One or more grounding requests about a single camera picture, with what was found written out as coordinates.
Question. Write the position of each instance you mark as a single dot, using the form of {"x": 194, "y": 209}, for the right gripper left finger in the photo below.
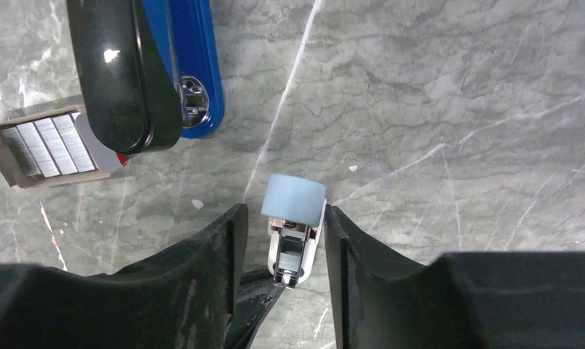
{"x": 181, "y": 297}

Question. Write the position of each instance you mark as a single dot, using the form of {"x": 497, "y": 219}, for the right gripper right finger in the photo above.
{"x": 382, "y": 299}

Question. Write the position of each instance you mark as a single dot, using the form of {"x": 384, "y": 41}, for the staple tray with staples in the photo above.
{"x": 54, "y": 148}

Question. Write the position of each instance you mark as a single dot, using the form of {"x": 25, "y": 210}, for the light blue small stapler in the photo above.
{"x": 295, "y": 208}

